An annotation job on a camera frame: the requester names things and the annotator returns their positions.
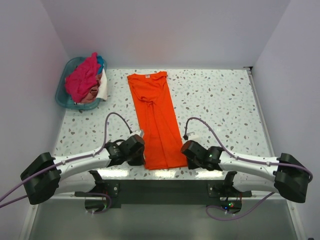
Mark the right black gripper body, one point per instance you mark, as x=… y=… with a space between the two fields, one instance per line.
x=193 y=164

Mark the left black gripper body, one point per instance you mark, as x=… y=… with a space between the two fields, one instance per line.
x=135 y=159

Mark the orange t shirt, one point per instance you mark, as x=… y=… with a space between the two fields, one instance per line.
x=156 y=117

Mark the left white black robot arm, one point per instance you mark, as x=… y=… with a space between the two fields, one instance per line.
x=47 y=176

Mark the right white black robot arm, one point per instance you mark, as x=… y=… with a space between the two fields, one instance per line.
x=283 y=175

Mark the white t shirt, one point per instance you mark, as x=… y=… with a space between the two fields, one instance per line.
x=103 y=87

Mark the light pink t shirt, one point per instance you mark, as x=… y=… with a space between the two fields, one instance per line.
x=91 y=96

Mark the magenta t shirt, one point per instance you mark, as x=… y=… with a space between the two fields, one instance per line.
x=83 y=78

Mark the teal laundry basket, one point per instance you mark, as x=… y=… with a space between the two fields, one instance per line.
x=62 y=98

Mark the blue t shirt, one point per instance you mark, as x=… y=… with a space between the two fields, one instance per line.
x=101 y=62

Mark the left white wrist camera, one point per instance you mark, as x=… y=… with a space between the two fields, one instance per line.
x=139 y=132

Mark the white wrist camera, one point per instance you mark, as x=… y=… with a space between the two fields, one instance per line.
x=139 y=132
x=191 y=136

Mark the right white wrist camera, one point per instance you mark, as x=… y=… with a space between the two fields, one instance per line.
x=191 y=136

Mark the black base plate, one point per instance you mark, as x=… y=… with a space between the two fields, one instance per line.
x=116 y=193

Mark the aluminium rail frame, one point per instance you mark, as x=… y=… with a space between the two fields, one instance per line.
x=225 y=100

